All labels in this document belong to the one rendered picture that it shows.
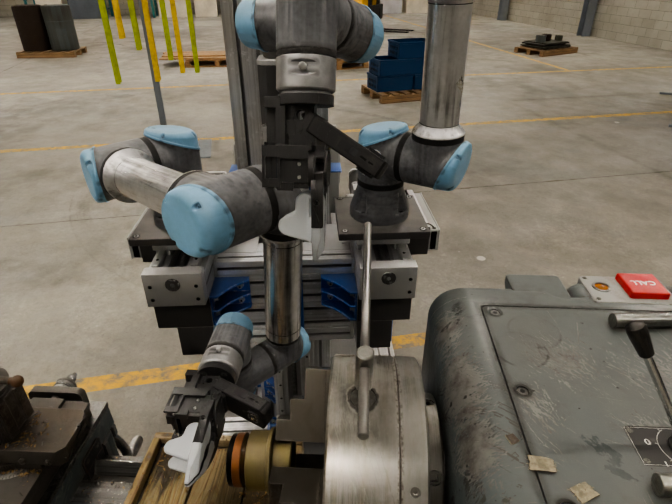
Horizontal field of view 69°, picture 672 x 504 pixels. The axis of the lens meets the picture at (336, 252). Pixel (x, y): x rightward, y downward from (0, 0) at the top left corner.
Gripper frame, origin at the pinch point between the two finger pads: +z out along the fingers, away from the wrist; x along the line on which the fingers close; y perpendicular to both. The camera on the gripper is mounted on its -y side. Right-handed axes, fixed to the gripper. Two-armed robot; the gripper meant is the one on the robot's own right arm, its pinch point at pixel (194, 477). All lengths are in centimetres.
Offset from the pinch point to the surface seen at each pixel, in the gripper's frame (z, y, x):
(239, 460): -0.8, -6.7, 3.1
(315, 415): -6.1, -17.2, 7.0
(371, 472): 6.8, -25.0, 12.6
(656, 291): -23, -70, 19
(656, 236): -285, -241, -108
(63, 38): -1067, 629, -71
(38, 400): -22.0, 39.9, -10.6
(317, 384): -8.8, -17.3, 10.5
